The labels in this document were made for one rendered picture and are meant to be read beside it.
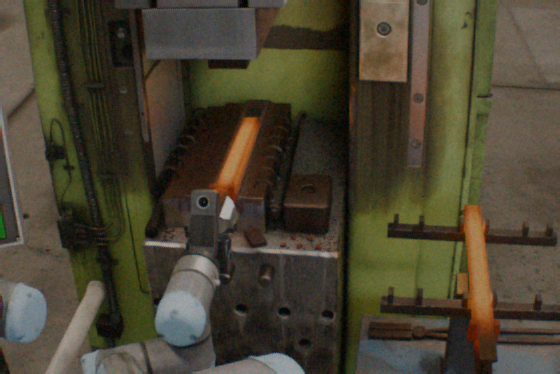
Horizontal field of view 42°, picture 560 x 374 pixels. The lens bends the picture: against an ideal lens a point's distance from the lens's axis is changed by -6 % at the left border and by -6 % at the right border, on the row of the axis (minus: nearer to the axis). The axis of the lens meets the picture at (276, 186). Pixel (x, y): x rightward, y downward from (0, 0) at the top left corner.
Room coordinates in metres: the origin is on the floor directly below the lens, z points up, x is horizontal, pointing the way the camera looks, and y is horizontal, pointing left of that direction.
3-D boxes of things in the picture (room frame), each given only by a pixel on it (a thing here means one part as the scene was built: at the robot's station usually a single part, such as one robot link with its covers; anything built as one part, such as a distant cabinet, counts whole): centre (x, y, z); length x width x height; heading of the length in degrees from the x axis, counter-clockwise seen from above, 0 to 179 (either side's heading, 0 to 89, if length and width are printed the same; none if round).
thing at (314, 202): (1.29, -0.06, 0.95); 0.12 x 0.08 x 0.06; 171
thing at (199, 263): (1.01, 0.14, 0.99); 0.08 x 0.05 x 0.08; 81
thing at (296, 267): (1.46, 0.03, 0.69); 0.56 x 0.38 x 0.45; 171
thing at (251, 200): (1.46, 0.09, 0.96); 0.42 x 0.20 x 0.09; 171
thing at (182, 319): (0.93, 0.15, 0.98); 0.11 x 0.08 x 0.09; 171
